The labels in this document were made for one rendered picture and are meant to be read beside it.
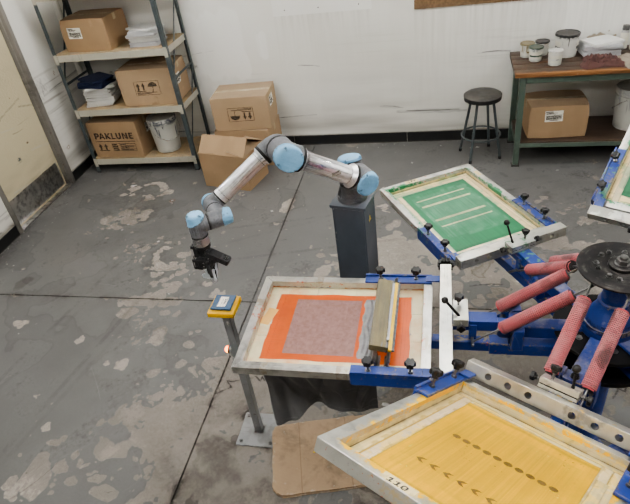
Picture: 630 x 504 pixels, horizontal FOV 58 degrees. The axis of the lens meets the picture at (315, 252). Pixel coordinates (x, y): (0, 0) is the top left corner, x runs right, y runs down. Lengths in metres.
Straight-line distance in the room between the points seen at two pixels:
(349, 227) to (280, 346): 0.76
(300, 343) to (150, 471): 1.36
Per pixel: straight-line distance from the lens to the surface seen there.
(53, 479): 3.64
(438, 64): 5.83
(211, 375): 3.73
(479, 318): 2.36
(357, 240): 2.87
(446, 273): 2.57
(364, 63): 5.86
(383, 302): 2.40
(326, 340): 2.40
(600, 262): 2.27
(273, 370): 2.29
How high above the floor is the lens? 2.64
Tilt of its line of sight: 36 degrees down
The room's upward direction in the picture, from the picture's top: 8 degrees counter-clockwise
